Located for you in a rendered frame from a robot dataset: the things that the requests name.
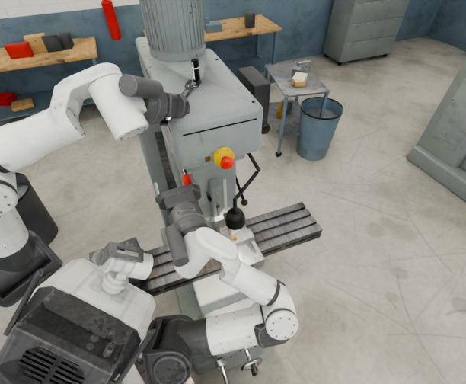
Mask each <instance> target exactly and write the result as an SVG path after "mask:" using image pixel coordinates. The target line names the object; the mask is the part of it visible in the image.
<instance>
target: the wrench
mask: <svg viewBox="0 0 466 384"><path fill-rule="evenodd" d="M191 83H192V79H189V80H188V81H187V83H186V84H185V86H184V87H185V90H184V91H183V93H182V94H183V95H184V96H185V97H186V98H187V97H188V96H189V95H190V93H191V91H192V90H193V89H194V88H198V87H199V86H200V84H201V83H202V82H201V80H198V81H197V83H196V84H195V85H191ZM172 118H173V117H164V119H163V120H162V121H161V122H160V123H159V125H160V126H167V125H168V124H169V123H170V122H171V120H172Z"/></svg>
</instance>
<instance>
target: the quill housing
mask: <svg viewBox="0 0 466 384"><path fill-rule="evenodd" d="M190 174H193V176H194V177H195V180H196V182H197V184H199V185H200V187H201V196H202V197H201V198H200V199H199V200H198V201H199V206H200V208H201V210H202V212H203V215H204V217H205V219H208V218H210V217H212V209H211V202H209V201H208V199H207V195H206V192H208V193H209V180H212V179H215V178H218V179H219V180H220V182H221V184H222V210H223V213H227V212H228V210H229V209H231V208H233V198H235V196H236V161H234V165H233V166H232V167H231V168H230V169H228V170H225V169H223V168H222V167H219V166H214V167H211V168H206V169H203V170H199V171H194V172H191V173H188V175H190ZM183 176H184V175H183V174H181V173H180V177H181V181H182V185H183V186H184V182H183V179H182V177H183ZM209 195H210V194H209Z"/></svg>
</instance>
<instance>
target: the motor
mask: <svg viewBox="0 0 466 384"><path fill-rule="evenodd" d="M139 4H140V8H141V11H142V18H143V21H144V25H145V32H146V36H147V40H148V47H149V51H150V54H151V56H153V57H154V58H156V59H158V60H161V61H165V62H183V61H187V60H191V59H195V58H197V57H199V56H201V55H202V54H203V53H204V52H205V50H206V45H205V38H204V28H203V10H202V0H139Z"/></svg>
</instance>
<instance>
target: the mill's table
mask: <svg viewBox="0 0 466 384"><path fill-rule="evenodd" d="M305 207H306V206H305V205H304V204H303V202H301V203H297V204H293V205H291V206H287V207H284V208H282V209H278V210H274V211H272V212H269V213H264V214H262V215H259V216H255V217H253V218H250V219H246V220H245V226H246V227H247V229H249V228H250V229H251V231H252V232H253V234H254V241H255V243H256V244H257V247H258V248H259V249H260V252H261V253H262V255H263V256H264V257H266V256H269V255H271V254H275V253H277V252H280V251H283V250H286V249H288V248H292V247H294V246H296V245H300V244H303V243H305V242H309V241H311V240H314V239H316V238H320V236H321V233H322V230H323V229H322V228H321V227H320V225H319V224H317V221H316V220H315V218H314V217H313V216H311V213H310V212H309V210H308V209H305ZM144 253H147V254H151V255H152V257H153V267H152V271H151V273H150V274H149V276H148V278H146V279H145V280H140V279H138V280H135V281H133V282H131V283H130V284H132V285H133V286H136V287H138V288H139V289H141V290H143V291H145V292H147V293H148V294H150V295H152V296H157V295H159V294H162V293H166V292H167V291H170V290H174V289H176V288H178V287H181V286H185V285H187V284H190V283H193V282H196V281H198V280H201V279H204V278H207V277H211V276H212V275H215V274H219V271H220V269H221V268H222V262H220V261H217V260H216V259H215V258H210V259H209V260H208V262H207V263H206V264H205V265H204V267H203V268H202V269H201V270H200V272H199V273H198V274H197V275H196V276H195V277H194V278H190V279H188V278H185V277H182V276H181V275H179V273H178V272H176V270H175V268H174V262H173V260H172V257H171V251H170V248H169V244H167V245H163V246H161V247H158V248H153V249H151V250H148V251H144Z"/></svg>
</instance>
